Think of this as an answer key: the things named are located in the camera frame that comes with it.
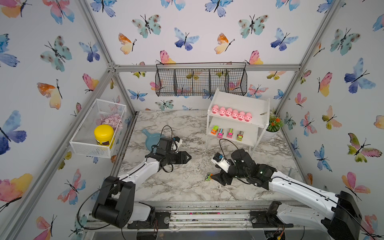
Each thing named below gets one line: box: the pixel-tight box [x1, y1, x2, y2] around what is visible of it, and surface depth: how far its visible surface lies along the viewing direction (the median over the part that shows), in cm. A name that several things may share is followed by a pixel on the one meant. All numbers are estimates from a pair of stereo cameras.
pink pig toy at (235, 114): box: [231, 109, 239, 119], surface depth 74 cm
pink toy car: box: [226, 128, 234, 139], surface depth 88 cm
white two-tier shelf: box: [206, 88, 270, 156], surface depth 78 cm
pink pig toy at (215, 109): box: [211, 104, 219, 114], surface depth 76 cm
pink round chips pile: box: [100, 114, 123, 130], surface depth 70 cm
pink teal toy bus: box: [217, 128, 224, 139], surface depth 88 cm
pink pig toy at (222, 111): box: [219, 106, 226, 117], surface depth 75 cm
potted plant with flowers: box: [264, 110, 284, 139], surface depth 97 cm
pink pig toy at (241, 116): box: [237, 111, 246, 121], surface depth 73 cm
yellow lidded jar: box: [94, 124, 115, 147], surface depth 65 cm
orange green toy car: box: [210, 125, 219, 135], surface depth 89 cm
